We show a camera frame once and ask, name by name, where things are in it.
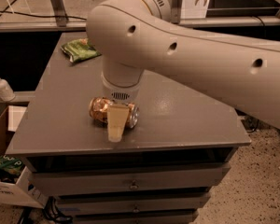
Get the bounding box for green jalapeno chip bag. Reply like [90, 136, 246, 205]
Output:
[61, 38, 101, 63]

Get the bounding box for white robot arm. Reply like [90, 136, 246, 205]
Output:
[86, 0, 280, 130]

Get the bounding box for black cable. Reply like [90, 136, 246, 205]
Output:
[0, 10, 88, 22]

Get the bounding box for green snack bag in box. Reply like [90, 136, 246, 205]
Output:
[0, 155, 24, 175]

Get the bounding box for cardboard box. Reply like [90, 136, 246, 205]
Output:
[0, 105, 48, 208]

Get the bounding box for orange soda can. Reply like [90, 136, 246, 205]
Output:
[89, 97, 139, 129]

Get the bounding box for grey drawer cabinet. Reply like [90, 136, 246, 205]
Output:
[6, 31, 252, 224]

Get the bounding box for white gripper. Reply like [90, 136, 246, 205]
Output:
[101, 74, 141, 142]

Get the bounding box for black cables on floor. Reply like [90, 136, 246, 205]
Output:
[41, 196, 74, 224]

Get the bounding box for white pump bottle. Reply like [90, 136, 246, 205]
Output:
[0, 78, 16, 102]

